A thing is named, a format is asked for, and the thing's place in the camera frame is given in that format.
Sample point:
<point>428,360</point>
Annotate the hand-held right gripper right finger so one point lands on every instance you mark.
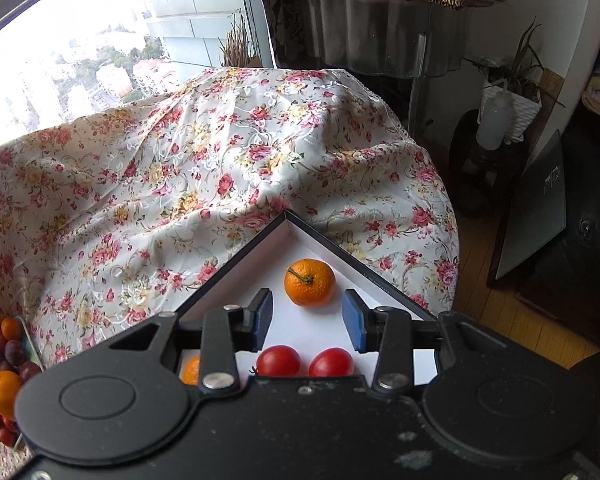
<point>354,319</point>

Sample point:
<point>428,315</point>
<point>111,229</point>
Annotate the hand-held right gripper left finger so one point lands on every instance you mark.
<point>263,317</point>

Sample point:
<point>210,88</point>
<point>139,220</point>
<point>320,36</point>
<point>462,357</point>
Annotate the white box with dark rim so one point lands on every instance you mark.
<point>305,330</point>

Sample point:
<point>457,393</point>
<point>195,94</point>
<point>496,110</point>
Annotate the red tomato with calyx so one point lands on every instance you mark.
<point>278,361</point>

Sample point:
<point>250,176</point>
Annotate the mandarin with stem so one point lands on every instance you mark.
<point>310,285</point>

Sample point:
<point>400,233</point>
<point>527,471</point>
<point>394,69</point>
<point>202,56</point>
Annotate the floral tablecloth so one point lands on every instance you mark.
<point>180,160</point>

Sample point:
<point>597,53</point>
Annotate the dark round stool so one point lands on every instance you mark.
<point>485,175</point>

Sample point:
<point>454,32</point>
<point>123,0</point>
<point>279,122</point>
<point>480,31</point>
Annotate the green tray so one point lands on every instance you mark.
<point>30,342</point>

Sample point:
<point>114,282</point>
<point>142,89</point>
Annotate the dark red plum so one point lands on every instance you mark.
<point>0,343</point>
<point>30,371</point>

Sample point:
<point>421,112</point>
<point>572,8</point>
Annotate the white plastic bottle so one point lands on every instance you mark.
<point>494,120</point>

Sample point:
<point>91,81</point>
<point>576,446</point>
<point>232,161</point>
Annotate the black cabinet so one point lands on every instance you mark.
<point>595,260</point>

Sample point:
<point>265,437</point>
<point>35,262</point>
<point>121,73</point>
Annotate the purple plum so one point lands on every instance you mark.
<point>15,352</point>

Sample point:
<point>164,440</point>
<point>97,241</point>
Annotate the small mandarin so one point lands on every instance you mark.
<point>11,329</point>

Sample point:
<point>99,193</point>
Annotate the large orange with stem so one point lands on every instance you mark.
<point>2,394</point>

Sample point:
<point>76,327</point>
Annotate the dried plant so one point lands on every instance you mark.
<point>237,45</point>

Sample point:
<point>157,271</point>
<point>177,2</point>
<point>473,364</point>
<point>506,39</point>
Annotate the potted plant in white pot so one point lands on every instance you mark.
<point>520,97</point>

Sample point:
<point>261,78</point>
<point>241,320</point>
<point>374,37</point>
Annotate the clear acrylic table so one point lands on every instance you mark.
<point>380,35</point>

